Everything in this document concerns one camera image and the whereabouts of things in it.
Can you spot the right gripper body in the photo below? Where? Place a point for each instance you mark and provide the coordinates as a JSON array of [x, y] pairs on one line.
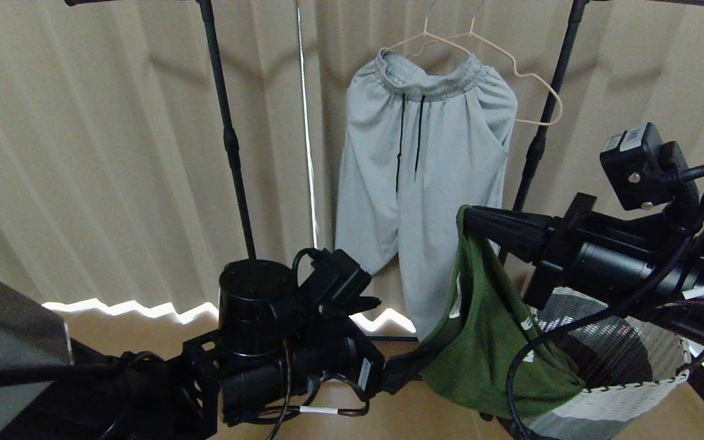
[[621, 269]]

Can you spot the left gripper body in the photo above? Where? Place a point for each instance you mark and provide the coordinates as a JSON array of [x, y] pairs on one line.
[[303, 379]]

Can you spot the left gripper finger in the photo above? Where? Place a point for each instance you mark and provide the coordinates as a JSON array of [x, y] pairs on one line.
[[367, 304], [404, 370]]

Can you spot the green garment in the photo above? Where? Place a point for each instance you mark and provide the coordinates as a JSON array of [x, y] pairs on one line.
[[480, 342]]

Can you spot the pale grey shorts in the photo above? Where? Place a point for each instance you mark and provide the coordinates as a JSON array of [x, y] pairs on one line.
[[437, 183]]

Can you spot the pink clothes hanger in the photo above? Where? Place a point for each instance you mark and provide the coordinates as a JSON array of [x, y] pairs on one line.
[[472, 25], [425, 25]]

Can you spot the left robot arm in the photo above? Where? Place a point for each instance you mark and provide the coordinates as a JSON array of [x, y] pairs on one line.
[[254, 305]]

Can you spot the white laundry basket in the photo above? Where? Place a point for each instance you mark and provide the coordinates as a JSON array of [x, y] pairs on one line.
[[621, 360]]

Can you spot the black clothes rack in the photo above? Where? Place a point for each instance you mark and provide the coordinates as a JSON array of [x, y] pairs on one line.
[[230, 140]]

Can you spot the beige curtain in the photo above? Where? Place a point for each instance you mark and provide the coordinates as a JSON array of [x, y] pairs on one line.
[[83, 153]]

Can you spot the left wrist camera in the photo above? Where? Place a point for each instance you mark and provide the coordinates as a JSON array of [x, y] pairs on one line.
[[333, 278]]

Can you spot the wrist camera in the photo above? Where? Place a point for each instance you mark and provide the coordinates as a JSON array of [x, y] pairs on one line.
[[333, 278], [639, 165]]

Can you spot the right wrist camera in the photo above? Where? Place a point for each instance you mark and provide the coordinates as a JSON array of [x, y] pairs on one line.
[[639, 165]]

